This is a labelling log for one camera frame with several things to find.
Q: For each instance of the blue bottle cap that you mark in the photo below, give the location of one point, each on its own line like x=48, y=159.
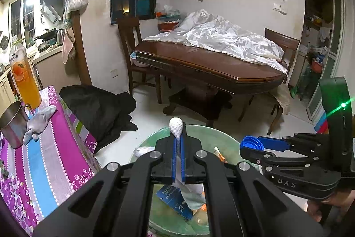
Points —
x=252, y=143

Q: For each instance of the dark wooden dining table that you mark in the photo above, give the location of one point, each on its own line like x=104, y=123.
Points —
x=204, y=67

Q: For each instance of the orange white paper bag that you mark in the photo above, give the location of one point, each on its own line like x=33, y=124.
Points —
x=218, y=154

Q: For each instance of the blue box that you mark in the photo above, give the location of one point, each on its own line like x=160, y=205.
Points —
x=171, y=196

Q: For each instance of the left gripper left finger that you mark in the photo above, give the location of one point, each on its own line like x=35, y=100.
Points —
x=117, y=200

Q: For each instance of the purple floral tablecloth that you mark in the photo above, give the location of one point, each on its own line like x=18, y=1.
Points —
x=45, y=173

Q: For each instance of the kitchen window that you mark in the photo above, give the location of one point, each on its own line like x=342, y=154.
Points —
x=21, y=20

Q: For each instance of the black cloth on floor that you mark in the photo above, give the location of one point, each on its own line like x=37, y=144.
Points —
x=104, y=114

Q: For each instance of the pink hanging towel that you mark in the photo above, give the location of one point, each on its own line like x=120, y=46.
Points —
x=68, y=51

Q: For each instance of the orange juice bottle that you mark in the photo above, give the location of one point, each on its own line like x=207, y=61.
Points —
x=23, y=76

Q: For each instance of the white plastic sheet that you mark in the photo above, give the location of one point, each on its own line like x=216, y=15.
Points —
x=201, y=29

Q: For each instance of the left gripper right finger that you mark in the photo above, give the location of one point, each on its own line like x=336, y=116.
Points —
x=241, y=201

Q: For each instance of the blue basin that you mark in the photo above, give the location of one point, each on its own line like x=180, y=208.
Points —
x=133, y=59

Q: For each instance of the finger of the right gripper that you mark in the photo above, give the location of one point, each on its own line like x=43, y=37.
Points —
x=266, y=156
x=298, y=142

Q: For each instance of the person right hand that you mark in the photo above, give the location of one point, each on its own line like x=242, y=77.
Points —
x=342, y=199

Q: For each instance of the hanging white plastic bag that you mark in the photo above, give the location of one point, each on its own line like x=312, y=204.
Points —
x=75, y=5

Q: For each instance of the grey glove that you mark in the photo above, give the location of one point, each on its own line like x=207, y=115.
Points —
x=37, y=124

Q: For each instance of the wooden chair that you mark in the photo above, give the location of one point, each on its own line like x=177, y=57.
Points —
x=138, y=74

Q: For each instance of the steel pot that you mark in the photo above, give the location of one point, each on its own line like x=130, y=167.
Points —
x=13, y=124

